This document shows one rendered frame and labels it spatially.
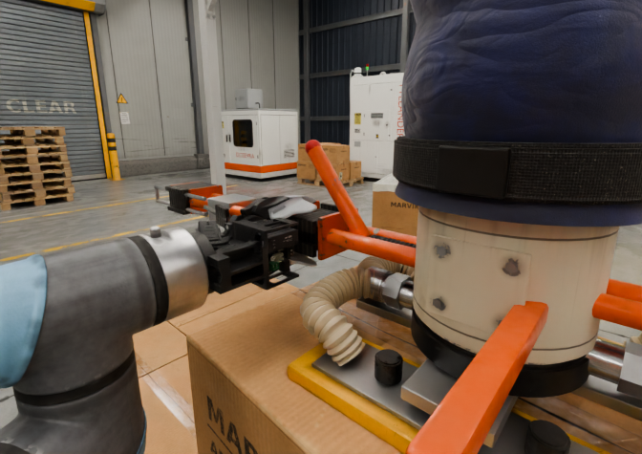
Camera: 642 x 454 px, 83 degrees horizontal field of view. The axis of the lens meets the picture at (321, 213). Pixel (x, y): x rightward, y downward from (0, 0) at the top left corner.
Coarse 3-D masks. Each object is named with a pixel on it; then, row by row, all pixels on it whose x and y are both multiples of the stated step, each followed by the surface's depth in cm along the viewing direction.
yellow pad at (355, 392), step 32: (320, 352) 42; (384, 352) 37; (320, 384) 37; (352, 384) 36; (384, 384) 36; (352, 416) 34; (384, 416) 33; (416, 416) 32; (512, 416) 32; (480, 448) 29; (512, 448) 29; (544, 448) 26; (576, 448) 29
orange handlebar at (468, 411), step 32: (384, 256) 42; (608, 288) 32; (640, 288) 31; (512, 320) 26; (544, 320) 28; (608, 320) 29; (640, 320) 28; (480, 352) 22; (512, 352) 22; (480, 384) 19; (512, 384) 22; (448, 416) 17; (480, 416) 18; (416, 448) 16; (448, 448) 16
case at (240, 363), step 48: (192, 336) 48; (240, 336) 48; (288, 336) 48; (384, 336) 48; (192, 384) 50; (240, 384) 39; (288, 384) 39; (240, 432) 41; (288, 432) 33; (336, 432) 33; (576, 432) 33; (624, 432) 33
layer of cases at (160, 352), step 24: (240, 288) 184; (288, 288) 184; (192, 312) 161; (216, 312) 161; (240, 312) 161; (144, 336) 142; (168, 336) 142; (144, 360) 128; (168, 360) 128; (144, 384) 116; (168, 384) 116; (144, 408) 106; (168, 408) 106; (192, 408) 106; (168, 432) 98; (192, 432) 98
